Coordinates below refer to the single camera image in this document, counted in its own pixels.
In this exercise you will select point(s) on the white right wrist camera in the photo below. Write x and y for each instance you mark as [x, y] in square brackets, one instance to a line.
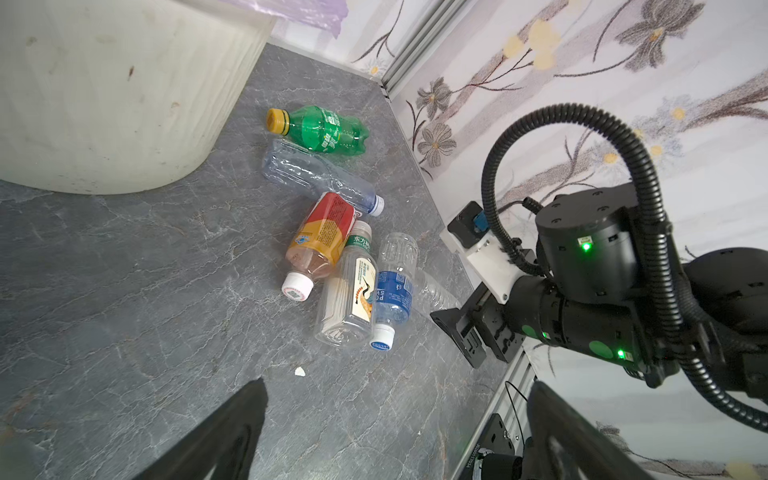
[468, 235]

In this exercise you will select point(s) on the red yellow label tea bottle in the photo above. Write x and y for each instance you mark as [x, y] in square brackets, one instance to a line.
[316, 248]

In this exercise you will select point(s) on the clear bottle green white label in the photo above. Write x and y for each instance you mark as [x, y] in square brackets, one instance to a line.
[346, 302]

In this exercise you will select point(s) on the pink bin liner bag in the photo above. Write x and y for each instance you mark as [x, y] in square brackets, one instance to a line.
[326, 15]

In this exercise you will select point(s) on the cream plastic waste bin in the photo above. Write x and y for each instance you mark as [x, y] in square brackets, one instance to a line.
[115, 97]

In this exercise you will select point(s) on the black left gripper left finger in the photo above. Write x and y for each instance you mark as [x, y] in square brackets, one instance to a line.
[223, 446]

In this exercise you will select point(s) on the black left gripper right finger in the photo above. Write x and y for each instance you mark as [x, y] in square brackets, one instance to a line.
[564, 445]

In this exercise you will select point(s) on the green bottle yellow cap right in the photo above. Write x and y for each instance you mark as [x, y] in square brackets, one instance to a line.
[319, 130]

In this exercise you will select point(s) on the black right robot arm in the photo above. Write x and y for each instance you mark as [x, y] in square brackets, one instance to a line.
[593, 297]

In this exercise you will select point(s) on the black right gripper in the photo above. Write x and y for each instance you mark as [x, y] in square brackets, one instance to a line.
[484, 323]

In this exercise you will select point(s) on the clear ribbed bottle white cap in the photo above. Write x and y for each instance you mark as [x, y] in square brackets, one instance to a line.
[430, 296]

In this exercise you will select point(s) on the blue label bottle white cap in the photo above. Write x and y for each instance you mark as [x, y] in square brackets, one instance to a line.
[397, 262]

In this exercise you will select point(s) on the clear crushed bottle white cap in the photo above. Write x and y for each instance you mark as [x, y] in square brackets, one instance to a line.
[307, 173]

